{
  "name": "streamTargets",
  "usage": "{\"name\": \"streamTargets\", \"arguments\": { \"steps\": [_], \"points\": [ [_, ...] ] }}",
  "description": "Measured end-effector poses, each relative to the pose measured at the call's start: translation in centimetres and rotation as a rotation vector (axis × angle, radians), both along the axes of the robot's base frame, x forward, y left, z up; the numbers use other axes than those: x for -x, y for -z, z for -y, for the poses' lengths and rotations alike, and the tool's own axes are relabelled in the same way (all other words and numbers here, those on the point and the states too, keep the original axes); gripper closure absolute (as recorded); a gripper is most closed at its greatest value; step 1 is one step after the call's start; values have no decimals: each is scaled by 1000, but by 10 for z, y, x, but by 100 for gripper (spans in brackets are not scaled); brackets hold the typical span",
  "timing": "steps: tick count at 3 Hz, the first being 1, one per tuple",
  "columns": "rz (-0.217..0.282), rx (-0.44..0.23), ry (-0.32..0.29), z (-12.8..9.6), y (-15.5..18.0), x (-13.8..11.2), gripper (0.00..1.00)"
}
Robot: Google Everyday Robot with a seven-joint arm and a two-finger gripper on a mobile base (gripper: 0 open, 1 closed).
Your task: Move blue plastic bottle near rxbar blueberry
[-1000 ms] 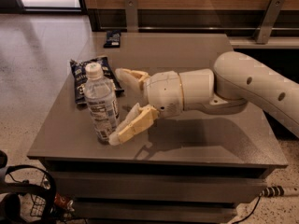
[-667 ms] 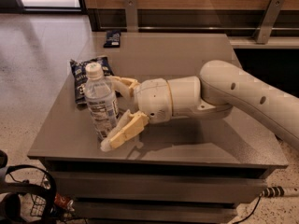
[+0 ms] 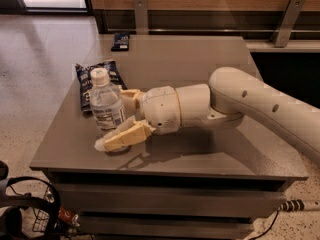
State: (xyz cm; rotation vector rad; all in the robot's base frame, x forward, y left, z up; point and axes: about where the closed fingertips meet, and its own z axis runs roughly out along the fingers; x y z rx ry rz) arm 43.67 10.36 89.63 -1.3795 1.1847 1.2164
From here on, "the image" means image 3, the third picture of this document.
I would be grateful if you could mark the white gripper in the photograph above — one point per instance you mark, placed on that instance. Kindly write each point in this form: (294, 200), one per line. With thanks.
(160, 109)

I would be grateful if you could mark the clear plastic water bottle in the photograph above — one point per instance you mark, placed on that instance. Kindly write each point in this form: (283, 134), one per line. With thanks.
(105, 101)

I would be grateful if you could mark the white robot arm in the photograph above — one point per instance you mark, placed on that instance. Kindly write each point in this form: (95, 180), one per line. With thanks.
(229, 95)

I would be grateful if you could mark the dark blue RXBAR wrapper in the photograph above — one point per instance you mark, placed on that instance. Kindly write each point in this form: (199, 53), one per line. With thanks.
(121, 41)

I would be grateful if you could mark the blue Kettle chips bag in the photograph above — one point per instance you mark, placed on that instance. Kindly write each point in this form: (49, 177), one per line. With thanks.
(84, 78)

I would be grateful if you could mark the grey drawer cabinet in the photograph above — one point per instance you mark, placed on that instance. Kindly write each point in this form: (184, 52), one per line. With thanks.
(191, 185)

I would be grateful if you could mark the red orange snack packet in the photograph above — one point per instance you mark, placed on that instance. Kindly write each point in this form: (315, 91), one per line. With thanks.
(68, 216)

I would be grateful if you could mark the black headphones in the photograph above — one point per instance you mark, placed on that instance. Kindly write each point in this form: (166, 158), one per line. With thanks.
(11, 219)

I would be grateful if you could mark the left metal bracket post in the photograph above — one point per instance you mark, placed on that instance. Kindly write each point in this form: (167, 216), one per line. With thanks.
(141, 16)

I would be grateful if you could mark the metal bracket post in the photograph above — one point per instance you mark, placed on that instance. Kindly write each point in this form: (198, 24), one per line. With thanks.
(281, 36)
(141, 16)

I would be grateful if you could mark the black wire basket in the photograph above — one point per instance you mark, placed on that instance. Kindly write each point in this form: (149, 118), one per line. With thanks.
(54, 231)

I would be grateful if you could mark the right metal bracket post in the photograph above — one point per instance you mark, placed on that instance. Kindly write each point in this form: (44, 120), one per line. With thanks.
(281, 36)

